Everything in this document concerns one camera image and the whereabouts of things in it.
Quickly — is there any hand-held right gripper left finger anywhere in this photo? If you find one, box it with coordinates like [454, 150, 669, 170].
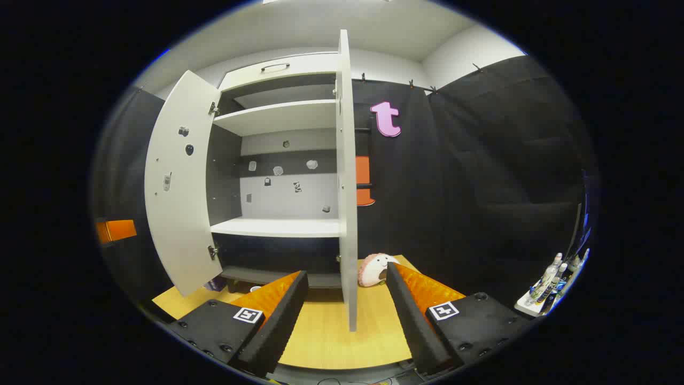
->
[168, 270, 309, 378]

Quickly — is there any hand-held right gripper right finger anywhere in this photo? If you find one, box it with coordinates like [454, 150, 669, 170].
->
[385, 262, 532, 376]

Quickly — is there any white cabinet door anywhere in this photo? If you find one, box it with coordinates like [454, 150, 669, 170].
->
[335, 29, 359, 332]
[144, 70, 224, 297]

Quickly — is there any pink and white plush toy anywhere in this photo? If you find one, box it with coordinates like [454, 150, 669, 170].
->
[357, 253, 400, 288]

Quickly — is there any white and grey cabinet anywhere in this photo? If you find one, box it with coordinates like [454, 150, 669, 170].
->
[206, 51, 345, 294]

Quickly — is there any white tray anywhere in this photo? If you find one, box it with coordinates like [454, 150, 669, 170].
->
[514, 278, 556, 317]

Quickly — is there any black backdrop cloth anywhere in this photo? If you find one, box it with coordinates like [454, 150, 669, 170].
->
[92, 53, 598, 321]

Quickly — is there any white cabinet drawer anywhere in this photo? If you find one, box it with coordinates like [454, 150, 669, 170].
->
[218, 52, 340, 91]

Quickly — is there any black door handle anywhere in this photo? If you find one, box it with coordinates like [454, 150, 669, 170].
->
[354, 126, 373, 190]

